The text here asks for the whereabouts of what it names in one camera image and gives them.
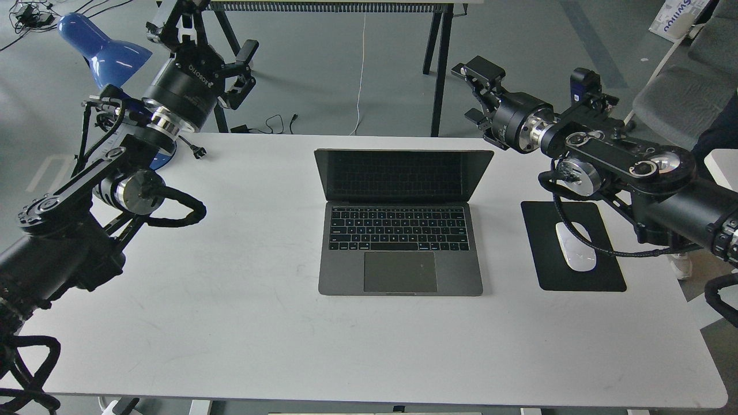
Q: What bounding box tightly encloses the white computer mouse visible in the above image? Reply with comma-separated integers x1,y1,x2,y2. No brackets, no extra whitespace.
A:
555,221,597,271

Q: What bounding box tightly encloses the black cable bundle on floor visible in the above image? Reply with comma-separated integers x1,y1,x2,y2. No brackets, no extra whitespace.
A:
0,0,76,52

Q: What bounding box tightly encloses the black mouse pad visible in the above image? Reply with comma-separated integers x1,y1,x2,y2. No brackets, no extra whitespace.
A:
520,201,627,292

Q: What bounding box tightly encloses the black floor power cable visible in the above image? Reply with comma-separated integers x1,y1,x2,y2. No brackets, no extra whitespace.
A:
231,113,299,134

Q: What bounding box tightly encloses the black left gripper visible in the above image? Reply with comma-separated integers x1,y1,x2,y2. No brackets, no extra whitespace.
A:
143,1,260,132

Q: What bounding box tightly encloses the grey laptop computer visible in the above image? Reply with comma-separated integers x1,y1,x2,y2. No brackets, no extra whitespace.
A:
314,149,494,296

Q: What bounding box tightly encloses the white printed box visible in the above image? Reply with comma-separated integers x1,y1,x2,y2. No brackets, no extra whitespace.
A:
649,1,711,43

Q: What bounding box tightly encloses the blue desk lamp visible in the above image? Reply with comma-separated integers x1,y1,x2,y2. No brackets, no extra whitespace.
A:
58,13,179,171

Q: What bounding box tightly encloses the black background table frame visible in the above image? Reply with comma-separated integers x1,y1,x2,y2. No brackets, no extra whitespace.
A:
208,1,470,137

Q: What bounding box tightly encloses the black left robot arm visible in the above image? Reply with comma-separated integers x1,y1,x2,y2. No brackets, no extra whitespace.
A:
2,1,259,414

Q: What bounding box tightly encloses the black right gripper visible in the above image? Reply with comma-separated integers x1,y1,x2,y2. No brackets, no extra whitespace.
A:
451,55,555,153

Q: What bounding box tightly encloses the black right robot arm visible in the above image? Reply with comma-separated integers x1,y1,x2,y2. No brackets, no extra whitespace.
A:
451,56,736,266

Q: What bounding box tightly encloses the white hanging cable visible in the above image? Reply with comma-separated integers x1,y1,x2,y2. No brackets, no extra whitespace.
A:
349,12,368,137

